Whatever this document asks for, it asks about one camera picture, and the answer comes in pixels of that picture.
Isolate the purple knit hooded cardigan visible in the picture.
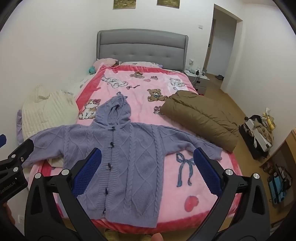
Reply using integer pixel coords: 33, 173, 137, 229
23, 94, 222, 228

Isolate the person's left hand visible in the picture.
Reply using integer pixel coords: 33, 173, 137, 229
1, 202, 16, 225

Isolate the person's right hand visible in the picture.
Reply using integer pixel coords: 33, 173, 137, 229
151, 233, 164, 241

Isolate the blue bag under desk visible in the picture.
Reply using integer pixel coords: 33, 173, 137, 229
267, 164, 293, 205

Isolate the cream quilted jacket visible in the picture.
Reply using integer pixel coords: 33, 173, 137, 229
21, 84, 80, 168

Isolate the pink cartoon fleece blanket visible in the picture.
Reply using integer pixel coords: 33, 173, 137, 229
28, 64, 243, 233

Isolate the wooden desk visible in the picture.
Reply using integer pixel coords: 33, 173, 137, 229
260, 131, 295, 211

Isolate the yellow plush toy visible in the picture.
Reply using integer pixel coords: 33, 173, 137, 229
261, 108, 276, 132

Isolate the brown puffer jacket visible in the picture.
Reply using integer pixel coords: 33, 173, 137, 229
160, 90, 239, 153

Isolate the teal plush toy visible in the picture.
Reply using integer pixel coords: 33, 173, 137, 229
88, 66, 96, 74

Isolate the pink pillow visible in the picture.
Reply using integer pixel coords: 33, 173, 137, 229
93, 58, 118, 68

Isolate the white bedside table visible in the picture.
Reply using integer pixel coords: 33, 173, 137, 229
185, 70, 210, 95

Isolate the grey upholstered headboard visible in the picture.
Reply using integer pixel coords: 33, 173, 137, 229
96, 29, 189, 72

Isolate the white wall socket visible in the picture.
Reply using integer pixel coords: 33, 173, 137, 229
18, 215, 25, 225

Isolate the left wall picture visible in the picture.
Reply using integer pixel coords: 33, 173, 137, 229
113, 0, 137, 9

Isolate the wall picture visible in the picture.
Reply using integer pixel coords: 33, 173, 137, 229
157, 0, 180, 9
113, 0, 137, 9

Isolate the right wall picture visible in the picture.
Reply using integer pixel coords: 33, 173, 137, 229
157, 0, 180, 9

